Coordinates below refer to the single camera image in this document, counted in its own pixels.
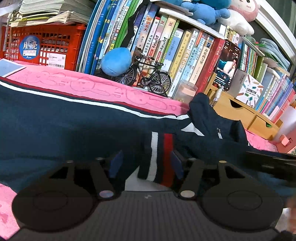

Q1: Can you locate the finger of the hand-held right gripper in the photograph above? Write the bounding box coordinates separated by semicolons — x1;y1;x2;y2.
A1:
245;151;296;186

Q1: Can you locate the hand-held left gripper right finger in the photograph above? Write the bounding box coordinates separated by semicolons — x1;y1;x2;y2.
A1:
170;149;245;201

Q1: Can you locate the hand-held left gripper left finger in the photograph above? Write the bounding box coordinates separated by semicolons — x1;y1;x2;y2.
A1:
47;149;124;201

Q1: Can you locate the navy and white jacket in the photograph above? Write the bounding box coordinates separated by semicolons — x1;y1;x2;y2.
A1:
0;77;296;200

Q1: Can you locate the pink toy house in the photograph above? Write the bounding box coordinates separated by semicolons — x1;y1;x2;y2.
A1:
279;133;296;154

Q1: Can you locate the white translucent container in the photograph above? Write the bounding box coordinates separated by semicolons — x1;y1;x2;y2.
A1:
276;104;296;145

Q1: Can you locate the wooden drawer organizer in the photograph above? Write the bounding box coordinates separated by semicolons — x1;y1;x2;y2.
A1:
205;81;284;141

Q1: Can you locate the row of pink blue books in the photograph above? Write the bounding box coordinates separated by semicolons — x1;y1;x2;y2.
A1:
252;67;296;123

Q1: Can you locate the clear cup with pink lid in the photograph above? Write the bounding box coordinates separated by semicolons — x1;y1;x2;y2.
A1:
172;79;199;103

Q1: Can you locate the white printed cardboard box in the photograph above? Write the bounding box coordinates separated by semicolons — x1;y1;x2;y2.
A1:
232;69;264;108

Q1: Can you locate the pink rabbit-print blanket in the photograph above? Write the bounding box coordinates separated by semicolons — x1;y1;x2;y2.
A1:
0;61;281;240

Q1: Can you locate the black miniature bicycle model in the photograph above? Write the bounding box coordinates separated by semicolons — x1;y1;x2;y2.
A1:
114;54;172;94

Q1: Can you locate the blue plush ball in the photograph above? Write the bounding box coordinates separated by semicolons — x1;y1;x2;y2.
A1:
101;47;132;76

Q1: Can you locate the smartphone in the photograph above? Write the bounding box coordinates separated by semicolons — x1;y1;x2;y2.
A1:
214;39;241;92

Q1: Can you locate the row of green spined books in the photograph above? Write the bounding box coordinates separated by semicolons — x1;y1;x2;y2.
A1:
225;25;264;79

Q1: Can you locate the row of thick shelf books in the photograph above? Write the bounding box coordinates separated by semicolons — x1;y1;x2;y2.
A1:
131;5;226;98

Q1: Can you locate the row of tall blue books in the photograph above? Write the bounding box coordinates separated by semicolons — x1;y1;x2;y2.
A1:
76;0;139;76

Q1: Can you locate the large red plastic crate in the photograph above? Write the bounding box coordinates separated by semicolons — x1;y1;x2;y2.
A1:
0;23;87;71

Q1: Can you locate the white shelf board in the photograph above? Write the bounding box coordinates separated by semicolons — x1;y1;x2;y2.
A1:
159;8;226;39

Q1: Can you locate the blue notebook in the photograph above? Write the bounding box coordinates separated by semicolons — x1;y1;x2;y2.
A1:
0;58;26;78

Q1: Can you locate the pink and white plush toy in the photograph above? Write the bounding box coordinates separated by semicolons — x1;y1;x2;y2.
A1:
217;0;260;36

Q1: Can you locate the blue plush toy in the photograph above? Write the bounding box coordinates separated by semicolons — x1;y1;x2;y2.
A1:
162;0;232;26

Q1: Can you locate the stack of paper workbooks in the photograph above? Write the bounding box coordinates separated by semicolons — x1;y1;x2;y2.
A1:
7;0;97;27

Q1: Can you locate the white charging cable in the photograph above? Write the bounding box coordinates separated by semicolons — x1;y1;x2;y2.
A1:
210;85;223;107

